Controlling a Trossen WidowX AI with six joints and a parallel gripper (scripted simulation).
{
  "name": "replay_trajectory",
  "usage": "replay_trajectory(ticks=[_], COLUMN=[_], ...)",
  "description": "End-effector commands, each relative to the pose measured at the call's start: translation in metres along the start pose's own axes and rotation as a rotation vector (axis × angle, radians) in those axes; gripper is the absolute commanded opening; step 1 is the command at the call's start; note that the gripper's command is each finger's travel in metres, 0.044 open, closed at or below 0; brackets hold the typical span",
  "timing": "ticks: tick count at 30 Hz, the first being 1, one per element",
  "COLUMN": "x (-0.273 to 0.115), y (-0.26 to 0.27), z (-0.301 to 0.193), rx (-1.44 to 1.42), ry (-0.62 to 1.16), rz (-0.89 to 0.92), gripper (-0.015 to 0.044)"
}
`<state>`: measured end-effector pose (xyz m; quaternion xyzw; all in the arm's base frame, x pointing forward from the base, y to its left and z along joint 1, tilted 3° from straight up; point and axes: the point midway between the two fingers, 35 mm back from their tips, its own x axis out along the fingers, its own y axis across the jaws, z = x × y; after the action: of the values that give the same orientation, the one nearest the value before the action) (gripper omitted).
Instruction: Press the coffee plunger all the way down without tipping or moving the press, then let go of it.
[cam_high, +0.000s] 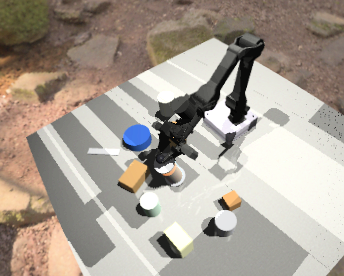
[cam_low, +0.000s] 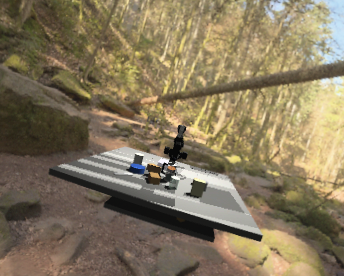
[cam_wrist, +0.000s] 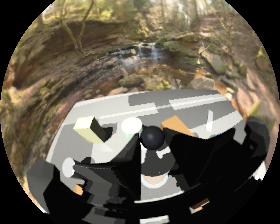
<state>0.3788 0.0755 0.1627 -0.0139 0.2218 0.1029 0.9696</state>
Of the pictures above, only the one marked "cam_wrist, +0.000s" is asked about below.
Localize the pale yellow box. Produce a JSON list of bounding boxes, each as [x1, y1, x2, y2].
[[74, 116, 106, 143]]

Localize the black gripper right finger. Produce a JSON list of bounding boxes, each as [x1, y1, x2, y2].
[[162, 127, 236, 187]]

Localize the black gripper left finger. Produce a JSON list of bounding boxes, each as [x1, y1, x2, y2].
[[72, 132, 141, 201]]

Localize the white flat bar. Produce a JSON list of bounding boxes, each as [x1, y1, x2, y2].
[[205, 109, 212, 133]]

